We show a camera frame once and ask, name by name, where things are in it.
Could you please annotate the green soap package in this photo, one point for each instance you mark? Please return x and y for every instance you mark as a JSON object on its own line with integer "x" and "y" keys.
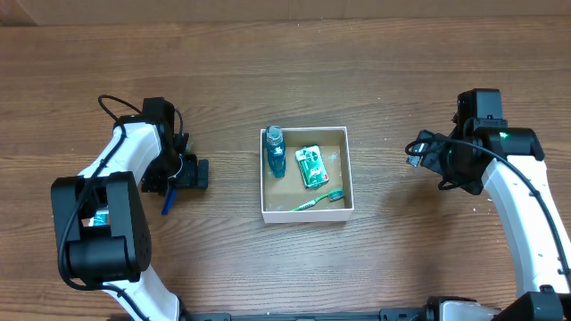
{"x": 312, "y": 167}

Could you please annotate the green toothbrush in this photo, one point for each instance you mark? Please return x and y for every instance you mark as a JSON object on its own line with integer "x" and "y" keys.
{"x": 332, "y": 196}

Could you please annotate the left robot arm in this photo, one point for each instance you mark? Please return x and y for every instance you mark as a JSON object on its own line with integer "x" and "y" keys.
{"x": 102, "y": 236}

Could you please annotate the blue disposable razor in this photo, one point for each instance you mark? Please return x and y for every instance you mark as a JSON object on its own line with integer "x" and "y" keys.
{"x": 169, "y": 199}

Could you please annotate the teal toothpaste tube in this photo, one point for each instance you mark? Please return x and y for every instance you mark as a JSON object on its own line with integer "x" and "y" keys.
{"x": 101, "y": 218}

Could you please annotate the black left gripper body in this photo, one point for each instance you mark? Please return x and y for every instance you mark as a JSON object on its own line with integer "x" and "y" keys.
{"x": 192, "y": 172}

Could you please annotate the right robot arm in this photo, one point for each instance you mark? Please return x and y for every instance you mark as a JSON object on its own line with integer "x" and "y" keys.
{"x": 484, "y": 154}

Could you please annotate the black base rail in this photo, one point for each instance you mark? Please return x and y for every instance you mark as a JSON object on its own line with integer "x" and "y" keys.
{"x": 387, "y": 314}

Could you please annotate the blue mouthwash bottle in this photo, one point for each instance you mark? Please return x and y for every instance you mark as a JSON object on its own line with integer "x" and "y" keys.
{"x": 276, "y": 150}

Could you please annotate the white cardboard box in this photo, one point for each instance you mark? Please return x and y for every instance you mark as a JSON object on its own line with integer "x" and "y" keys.
{"x": 280, "y": 196}

